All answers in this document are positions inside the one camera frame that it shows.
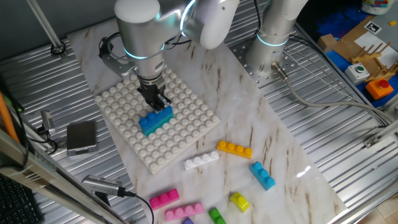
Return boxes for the aluminium frame bar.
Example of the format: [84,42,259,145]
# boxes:
[0,129,125,224]

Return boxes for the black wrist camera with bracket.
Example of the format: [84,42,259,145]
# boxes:
[98,39,137,78]

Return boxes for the metal stand pole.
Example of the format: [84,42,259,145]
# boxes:
[26,0,68,60]

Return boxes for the blue four-stud block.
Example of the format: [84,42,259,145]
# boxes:
[138,105,174,129]

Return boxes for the green two-stud block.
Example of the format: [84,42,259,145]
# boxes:
[208,207,227,224]

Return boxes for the wooden peg rack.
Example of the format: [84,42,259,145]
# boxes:
[351,41,398,82]

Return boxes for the orange cable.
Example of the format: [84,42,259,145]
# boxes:
[0,91,20,144]

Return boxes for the light blue three-stud block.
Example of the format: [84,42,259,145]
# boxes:
[249,161,277,192]

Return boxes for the teal four-stud block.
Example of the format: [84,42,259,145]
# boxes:
[142,114,175,137]

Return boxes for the aluminium corner bracket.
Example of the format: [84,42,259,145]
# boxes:
[363,135,382,149]

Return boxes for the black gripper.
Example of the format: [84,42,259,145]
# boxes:
[136,76,172,112]

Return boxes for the orange-yellow four-stud block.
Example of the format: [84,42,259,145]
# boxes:
[216,139,253,160]

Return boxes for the white green-button box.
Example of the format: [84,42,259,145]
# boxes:
[344,62,371,85]

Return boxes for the small cardboard box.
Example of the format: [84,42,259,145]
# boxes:
[317,33,338,54]

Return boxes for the black keyboard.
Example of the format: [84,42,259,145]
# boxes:
[0,174,44,224]

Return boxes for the small silver camera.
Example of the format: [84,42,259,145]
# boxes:
[40,110,57,135]

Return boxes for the orange emergency stop box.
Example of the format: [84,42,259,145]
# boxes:
[365,78,395,101]

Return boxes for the white marble board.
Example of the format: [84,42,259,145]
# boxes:
[67,18,348,224]

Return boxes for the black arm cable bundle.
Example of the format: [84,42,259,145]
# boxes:
[252,0,264,37]

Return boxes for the thick grey cable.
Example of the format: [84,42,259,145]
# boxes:
[271,61,394,125]

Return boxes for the large silver camera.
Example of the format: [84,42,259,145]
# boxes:
[81,174,127,206]

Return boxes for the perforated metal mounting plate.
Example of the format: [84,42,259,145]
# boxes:
[231,37,299,88]

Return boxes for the grey board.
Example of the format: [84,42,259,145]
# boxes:
[371,0,398,52]

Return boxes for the brown cardboard sheet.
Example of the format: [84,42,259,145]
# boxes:
[334,15,377,63]

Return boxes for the black camera clamp mount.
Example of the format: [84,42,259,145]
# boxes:
[36,124,60,156]

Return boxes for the white studded baseplate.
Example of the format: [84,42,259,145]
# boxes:
[94,63,221,175]

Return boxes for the magenta three-stud block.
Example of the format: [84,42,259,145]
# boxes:
[149,188,181,211]

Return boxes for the yellow two-stud block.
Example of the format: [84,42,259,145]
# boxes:
[229,192,251,213]

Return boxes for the light pink four-stud block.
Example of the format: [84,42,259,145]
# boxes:
[164,202,205,223]

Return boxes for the white paper sheet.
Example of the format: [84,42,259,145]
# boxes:
[354,30,398,68]

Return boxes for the white four-stud block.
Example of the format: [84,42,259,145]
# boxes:
[183,151,220,171]

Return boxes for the black-white fiducial tag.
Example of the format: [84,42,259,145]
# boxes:
[363,20,382,35]

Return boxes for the clear container of bricks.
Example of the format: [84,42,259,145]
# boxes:
[360,0,394,16]

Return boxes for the silver digital scale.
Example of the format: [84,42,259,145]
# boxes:
[66,120,99,157]

